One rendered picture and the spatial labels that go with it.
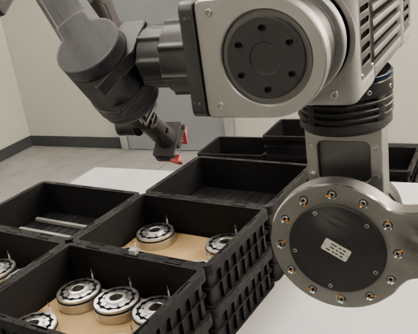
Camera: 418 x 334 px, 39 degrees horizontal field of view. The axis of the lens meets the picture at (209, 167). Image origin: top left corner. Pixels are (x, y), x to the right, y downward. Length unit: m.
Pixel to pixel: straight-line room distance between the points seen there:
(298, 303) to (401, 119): 2.87
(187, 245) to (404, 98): 2.87
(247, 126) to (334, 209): 3.79
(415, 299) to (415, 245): 0.71
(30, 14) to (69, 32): 4.77
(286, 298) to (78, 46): 1.03
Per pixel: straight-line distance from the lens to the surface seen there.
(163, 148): 1.59
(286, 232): 0.88
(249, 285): 1.47
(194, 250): 1.55
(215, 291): 1.33
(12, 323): 1.24
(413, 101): 4.22
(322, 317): 1.48
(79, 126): 5.46
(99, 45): 0.66
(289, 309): 1.51
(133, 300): 1.33
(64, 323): 1.38
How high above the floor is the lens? 1.56
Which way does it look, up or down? 20 degrees down
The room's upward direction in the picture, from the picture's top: 8 degrees counter-clockwise
